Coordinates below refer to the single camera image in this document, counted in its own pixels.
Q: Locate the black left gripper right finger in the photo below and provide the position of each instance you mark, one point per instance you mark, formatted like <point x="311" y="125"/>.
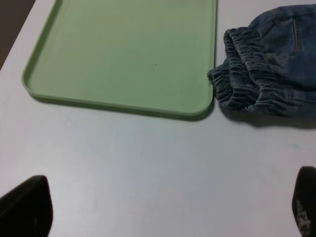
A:
<point x="304" y="201"/>

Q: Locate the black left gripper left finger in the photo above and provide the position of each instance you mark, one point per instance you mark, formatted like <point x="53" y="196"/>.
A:
<point x="26" y="211"/>

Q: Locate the children's blue denim shorts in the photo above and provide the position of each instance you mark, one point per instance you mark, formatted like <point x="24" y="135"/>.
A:
<point x="270" y="65"/>

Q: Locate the light green plastic tray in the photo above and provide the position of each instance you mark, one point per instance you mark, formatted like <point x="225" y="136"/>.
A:
<point x="141" y="56"/>

